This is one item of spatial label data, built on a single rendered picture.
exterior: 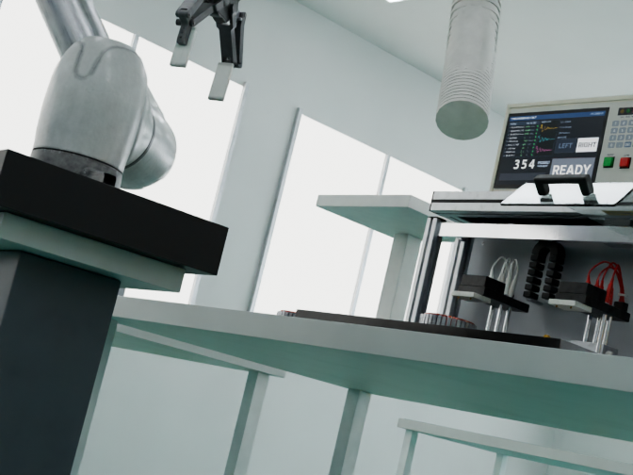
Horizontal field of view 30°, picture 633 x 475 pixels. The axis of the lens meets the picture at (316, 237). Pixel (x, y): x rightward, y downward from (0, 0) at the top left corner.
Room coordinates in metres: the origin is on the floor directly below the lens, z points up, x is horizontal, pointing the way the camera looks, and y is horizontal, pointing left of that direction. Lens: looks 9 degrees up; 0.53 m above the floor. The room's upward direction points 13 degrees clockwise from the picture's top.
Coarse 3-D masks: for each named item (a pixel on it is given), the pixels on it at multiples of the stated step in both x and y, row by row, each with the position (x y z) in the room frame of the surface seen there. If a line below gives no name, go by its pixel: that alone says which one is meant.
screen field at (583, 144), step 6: (582, 138) 2.29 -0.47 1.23; (588, 138) 2.27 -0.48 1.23; (594, 138) 2.26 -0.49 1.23; (558, 144) 2.33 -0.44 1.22; (564, 144) 2.32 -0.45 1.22; (570, 144) 2.31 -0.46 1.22; (576, 144) 2.29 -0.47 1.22; (582, 144) 2.28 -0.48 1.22; (588, 144) 2.27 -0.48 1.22; (594, 144) 2.26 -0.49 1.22; (558, 150) 2.33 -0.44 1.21; (564, 150) 2.31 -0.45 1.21; (570, 150) 2.30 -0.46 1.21; (576, 150) 2.29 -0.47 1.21; (582, 150) 2.28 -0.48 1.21; (588, 150) 2.27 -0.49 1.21; (594, 150) 2.26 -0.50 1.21
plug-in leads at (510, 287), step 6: (498, 258) 2.41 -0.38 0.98; (504, 258) 2.41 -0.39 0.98; (510, 258) 2.42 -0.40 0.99; (504, 264) 2.38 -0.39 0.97; (510, 264) 2.42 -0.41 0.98; (516, 264) 2.39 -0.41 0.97; (492, 270) 2.40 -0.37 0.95; (504, 270) 2.42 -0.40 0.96; (510, 270) 2.37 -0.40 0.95; (516, 270) 2.39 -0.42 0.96; (492, 276) 2.40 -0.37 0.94; (504, 276) 2.41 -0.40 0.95; (510, 276) 2.37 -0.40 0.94; (516, 276) 2.39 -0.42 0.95; (504, 282) 2.41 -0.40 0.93; (510, 282) 2.37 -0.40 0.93; (516, 282) 2.39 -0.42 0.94; (510, 288) 2.39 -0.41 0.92; (510, 294) 2.38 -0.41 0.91
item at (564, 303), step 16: (560, 288) 2.17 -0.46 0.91; (576, 288) 2.14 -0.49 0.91; (592, 288) 2.13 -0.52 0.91; (560, 304) 2.13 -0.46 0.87; (576, 304) 2.11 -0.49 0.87; (592, 304) 2.13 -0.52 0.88; (608, 304) 2.16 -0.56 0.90; (608, 320) 2.19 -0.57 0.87; (624, 320) 2.21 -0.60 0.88; (608, 336) 2.19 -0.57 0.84
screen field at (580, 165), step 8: (552, 160) 2.33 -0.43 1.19; (560, 160) 2.32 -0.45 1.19; (568, 160) 2.30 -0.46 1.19; (576, 160) 2.29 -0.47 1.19; (584, 160) 2.27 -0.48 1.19; (592, 160) 2.26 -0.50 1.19; (552, 168) 2.33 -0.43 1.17; (560, 168) 2.31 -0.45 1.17; (568, 168) 2.30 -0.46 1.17; (576, 168) 2.28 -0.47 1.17; (584, 168) 2.27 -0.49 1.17; (592, 168) 2.25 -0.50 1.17
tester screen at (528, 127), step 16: (576, 112) 2.31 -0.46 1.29; (592, 112) 2.28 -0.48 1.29; (512, 128) 2.43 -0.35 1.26; (528, 128) 2.39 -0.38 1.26; (544, 128) 2.36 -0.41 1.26; (560, 128) 2.33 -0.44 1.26; (576, 128) 2.30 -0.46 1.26; (592, 128) 2.27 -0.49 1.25; (512, 144) 2.42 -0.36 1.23; (528, 144) 2.39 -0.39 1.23; (544, 144) 2.36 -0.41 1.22; (512, 160) 2.41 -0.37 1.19; (544, 160) 2.35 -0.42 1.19
